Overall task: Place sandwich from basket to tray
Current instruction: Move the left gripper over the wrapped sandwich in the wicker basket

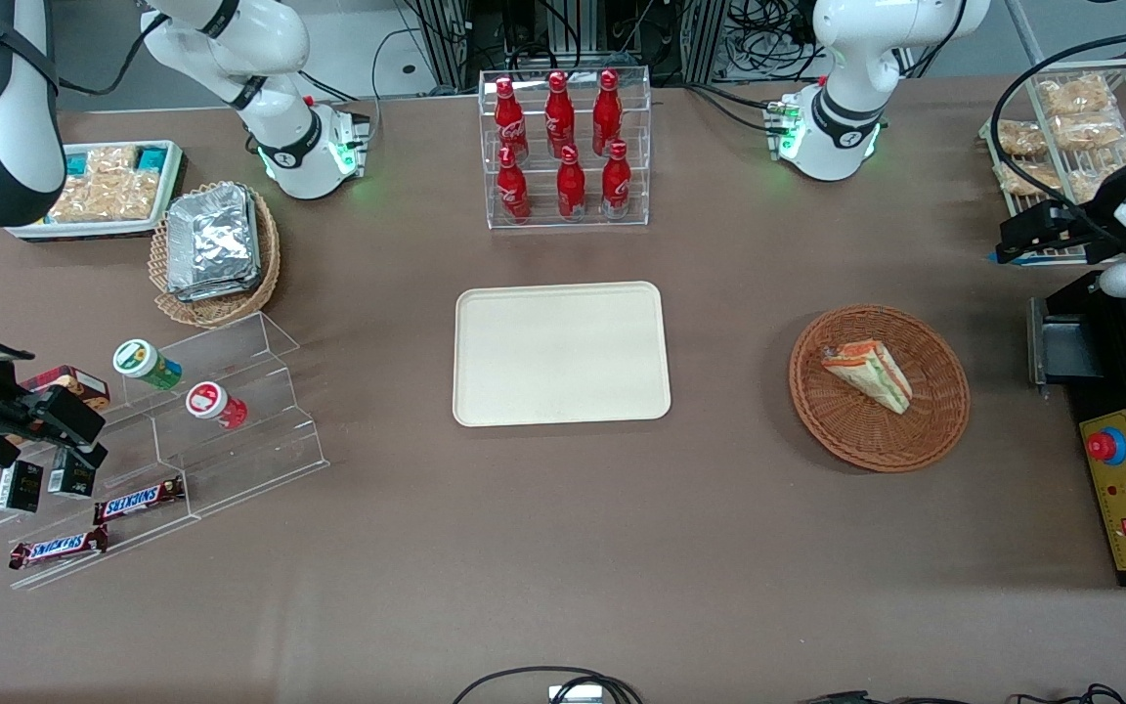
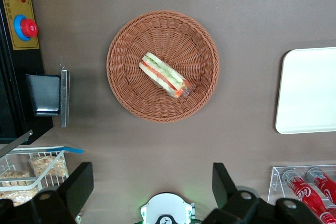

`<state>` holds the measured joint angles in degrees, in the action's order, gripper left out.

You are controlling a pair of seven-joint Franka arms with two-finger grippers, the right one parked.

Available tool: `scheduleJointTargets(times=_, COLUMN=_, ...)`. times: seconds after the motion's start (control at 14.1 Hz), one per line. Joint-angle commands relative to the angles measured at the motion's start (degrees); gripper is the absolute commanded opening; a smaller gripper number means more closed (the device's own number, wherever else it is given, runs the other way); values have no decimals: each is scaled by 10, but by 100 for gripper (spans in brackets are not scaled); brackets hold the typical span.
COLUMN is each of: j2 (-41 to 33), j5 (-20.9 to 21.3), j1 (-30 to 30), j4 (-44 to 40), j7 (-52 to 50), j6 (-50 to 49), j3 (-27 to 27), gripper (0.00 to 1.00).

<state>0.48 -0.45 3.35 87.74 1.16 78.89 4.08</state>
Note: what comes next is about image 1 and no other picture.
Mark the clear pack of fried snacks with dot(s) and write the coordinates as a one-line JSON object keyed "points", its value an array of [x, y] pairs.
{"points": [[1105, 164], [1089, 129], [1073, 95], [1020, 138], [1030, 178]]}

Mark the clear acrylic stepped stand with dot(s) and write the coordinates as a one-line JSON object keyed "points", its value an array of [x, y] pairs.
{"points": [[250, 460]]}

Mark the green cup with white lid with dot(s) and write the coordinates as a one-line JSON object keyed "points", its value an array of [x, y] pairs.
{"points": [[157, 370]]}

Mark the cream rectangular serving tray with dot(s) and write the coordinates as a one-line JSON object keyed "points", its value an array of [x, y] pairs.
{"points": [[563, 352]]}

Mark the small black box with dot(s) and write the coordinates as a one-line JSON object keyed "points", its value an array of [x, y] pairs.
{"points": [[19, 486], [69, 479]]}

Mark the red-brown chocolate box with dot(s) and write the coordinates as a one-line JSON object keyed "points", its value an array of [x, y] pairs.
{"points": [[74, 381]]}

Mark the brown Snickers bar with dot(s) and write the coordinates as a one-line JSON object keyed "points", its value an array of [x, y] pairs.
{"points": [[138, 502], [60, 547]]}

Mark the plastic-wrapped triangle sandwich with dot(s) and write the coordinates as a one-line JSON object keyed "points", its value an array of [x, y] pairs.
{"points": [[876, 376]]}

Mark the stack of foil containers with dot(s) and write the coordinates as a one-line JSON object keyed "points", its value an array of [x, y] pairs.
{"points": [[211, 240]]}

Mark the aluminium frame post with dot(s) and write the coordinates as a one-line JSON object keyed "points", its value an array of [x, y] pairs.
{"points": [[444, 39], [705, 39]]}

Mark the black machine with yellow panel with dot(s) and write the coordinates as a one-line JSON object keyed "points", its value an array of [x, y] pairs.
{"points": [[1125, 372]]}

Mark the red emergency stop button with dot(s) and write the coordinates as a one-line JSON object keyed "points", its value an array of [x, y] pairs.
{"points": [[1103, 446]]}

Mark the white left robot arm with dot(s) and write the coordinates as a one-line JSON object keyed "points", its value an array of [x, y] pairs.
{"points": [[856, 98]]}

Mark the light tan wicker basket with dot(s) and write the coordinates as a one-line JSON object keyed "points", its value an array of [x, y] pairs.
{"points": [[221, 309]]}

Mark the red cup with white lid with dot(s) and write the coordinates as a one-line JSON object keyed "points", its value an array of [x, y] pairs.
{"points": [[226, 411]]}

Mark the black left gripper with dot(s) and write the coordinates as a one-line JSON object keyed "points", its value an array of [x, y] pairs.
{"points": [[1100, 212]]}

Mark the white rectangular snack tray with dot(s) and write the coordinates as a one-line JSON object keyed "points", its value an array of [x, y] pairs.
{"points": [[84, 231]]}

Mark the clear bag of beige snacks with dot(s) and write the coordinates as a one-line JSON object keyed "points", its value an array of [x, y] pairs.
{"points": [[111, 161], [104, 200]]}

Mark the round brown wicker basket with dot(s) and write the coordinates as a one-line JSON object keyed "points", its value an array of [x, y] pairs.
{"points": [[866, 442]]}

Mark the red cola bottle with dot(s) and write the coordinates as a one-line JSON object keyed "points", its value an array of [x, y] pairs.
{"points": [[616, 182], [571, 186], [512, 188], [559, 113], [607, 112], [510, 119]]}

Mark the clear acrylic bottle rack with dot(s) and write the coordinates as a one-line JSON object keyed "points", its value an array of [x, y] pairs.
{"points": [[590, 221]]}

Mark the small white adapter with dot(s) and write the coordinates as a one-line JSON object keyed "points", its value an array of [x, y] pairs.
{"points": [[575, 694]]}

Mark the teal snack packet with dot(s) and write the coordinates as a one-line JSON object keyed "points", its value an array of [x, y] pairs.
{"points": [[77, 163], [152, 156]]}

